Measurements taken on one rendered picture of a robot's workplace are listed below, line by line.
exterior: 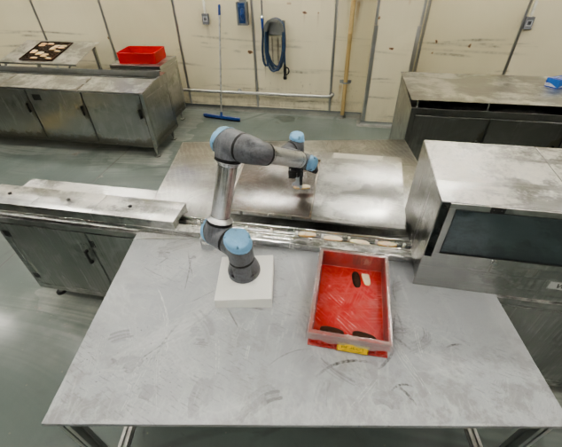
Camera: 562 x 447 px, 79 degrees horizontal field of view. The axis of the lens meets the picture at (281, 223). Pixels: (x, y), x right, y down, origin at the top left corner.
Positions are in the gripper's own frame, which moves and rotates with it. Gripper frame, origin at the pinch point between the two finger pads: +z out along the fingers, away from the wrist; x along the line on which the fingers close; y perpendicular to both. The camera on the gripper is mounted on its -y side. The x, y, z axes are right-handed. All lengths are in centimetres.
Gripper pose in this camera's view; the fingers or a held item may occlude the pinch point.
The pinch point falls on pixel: (301, 184)
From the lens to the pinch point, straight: 199.9
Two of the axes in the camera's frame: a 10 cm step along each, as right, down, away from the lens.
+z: 0.5, 6.4, 7.7
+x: -0.5, 7.7, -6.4
